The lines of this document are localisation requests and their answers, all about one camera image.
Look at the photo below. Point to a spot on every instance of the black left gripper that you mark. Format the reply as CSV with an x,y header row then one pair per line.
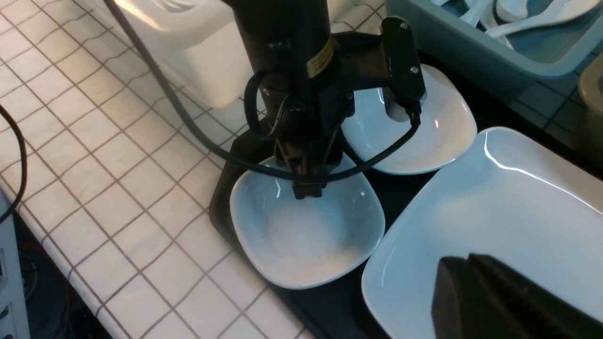
x,y
305,91

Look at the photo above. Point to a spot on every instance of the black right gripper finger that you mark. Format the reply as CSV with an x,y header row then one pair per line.
x,y
480,297

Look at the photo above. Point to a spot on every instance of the small white bowl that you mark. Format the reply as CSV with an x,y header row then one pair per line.
x,y
446,131
301,244

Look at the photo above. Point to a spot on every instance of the large white square plate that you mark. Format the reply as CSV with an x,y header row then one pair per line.
x,y
508,197

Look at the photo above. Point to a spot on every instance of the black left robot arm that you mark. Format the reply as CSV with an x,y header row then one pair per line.
x,y
377,159

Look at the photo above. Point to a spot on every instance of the black plastic tray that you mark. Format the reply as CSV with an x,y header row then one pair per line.
x,y
336,310

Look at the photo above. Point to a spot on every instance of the large white plastic tub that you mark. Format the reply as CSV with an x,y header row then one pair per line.
x,y
196,43

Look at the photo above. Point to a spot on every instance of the brown plastic bin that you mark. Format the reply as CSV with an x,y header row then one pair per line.
x,y
588,140

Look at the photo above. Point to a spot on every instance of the blue plastic bin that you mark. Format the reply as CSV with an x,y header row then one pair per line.
x,y
545,53

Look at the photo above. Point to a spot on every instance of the white spoon in bin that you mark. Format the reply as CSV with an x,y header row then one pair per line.
x,y
558,12

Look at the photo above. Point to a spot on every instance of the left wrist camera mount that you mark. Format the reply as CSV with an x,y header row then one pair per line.
x,y
388,60

